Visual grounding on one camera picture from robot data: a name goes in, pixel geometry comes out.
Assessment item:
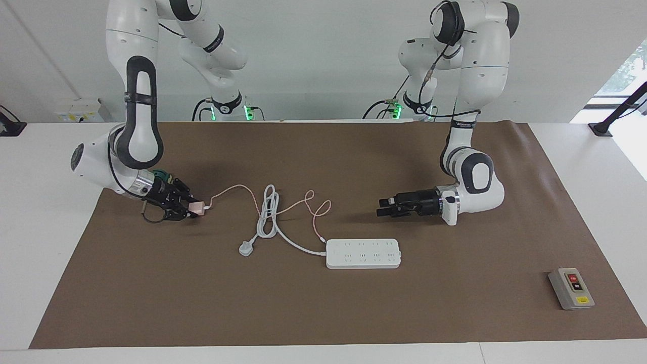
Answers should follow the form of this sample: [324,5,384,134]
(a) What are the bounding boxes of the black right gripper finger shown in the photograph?
[172,182,195,203]
[164,202,198,221]

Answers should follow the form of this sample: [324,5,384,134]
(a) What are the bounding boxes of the pink charging cable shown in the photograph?
[205,184,333,244]

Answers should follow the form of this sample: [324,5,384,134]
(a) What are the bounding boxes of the white power strip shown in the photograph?
[325,238,402,270]

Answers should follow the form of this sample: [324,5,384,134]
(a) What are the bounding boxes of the brown table mat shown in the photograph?
[29,120,647,349]

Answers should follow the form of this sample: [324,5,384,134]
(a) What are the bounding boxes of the black desk clamp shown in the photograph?
[0,105,27,137]

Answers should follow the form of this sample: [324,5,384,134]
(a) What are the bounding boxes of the white power cord with plug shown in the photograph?
[239,184,329,257]

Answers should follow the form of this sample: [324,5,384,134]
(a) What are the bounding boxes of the white wall socket box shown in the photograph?
[55,98,104,123]

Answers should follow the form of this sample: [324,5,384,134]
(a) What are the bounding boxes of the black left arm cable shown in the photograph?
[361,0,481,122]

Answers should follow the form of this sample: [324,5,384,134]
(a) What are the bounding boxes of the grey on-off switch box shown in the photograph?
[548,267,595,311]

